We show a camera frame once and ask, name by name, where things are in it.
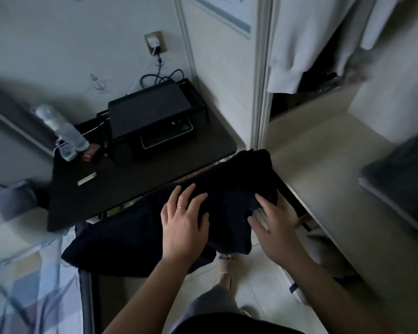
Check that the grey denim jeans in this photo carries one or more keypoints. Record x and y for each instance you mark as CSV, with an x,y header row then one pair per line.
x,y
404,181

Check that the white t-shirt with script print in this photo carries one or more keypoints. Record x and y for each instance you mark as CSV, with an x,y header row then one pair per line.
x,y
299,38

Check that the person's white shorts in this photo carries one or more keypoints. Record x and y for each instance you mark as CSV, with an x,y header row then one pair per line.
x,y
209,302

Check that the small red box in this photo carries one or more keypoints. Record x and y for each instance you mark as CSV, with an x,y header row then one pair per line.
x,y
92,153

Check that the small white stick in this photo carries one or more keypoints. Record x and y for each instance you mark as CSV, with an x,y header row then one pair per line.
x,y
87,178

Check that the small white charger base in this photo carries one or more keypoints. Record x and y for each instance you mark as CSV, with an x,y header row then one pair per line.
x,y
65,151

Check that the person's right forearm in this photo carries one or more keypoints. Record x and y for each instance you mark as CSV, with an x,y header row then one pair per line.
x,y
334,299

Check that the person's left forearm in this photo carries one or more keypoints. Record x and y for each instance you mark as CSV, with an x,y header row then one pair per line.
x,y
153,299

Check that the black desk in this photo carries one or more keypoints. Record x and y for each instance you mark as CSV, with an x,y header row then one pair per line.
x,y
132,177

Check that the person's right hand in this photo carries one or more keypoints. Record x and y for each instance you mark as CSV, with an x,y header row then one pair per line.
x,y
278,233

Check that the black sweatpants with drawstring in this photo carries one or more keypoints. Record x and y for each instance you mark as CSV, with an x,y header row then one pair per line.
x,y
125,236

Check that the person's dark shirt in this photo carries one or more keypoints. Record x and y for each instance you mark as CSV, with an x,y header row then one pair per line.
x,y
237,323

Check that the person's left hand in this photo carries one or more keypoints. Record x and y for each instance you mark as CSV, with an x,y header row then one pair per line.
x,y
184,233

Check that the bed with plaid sheet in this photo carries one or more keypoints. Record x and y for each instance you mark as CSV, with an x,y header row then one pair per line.
x,y
28,288

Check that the small wall hook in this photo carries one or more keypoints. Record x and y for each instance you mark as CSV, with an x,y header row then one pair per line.
x,y
99,83

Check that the clear plastic bottle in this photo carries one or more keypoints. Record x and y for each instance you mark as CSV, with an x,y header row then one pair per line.
x,y
75,137

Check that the white bottle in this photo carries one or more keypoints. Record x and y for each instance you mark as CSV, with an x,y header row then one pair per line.
x,y
47,116

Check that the grey padded headboard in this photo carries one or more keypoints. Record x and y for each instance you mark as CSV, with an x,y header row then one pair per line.
x,y
7,135

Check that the wall power socket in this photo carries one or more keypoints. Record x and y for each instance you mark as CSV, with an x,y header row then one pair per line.
x,y
155,43

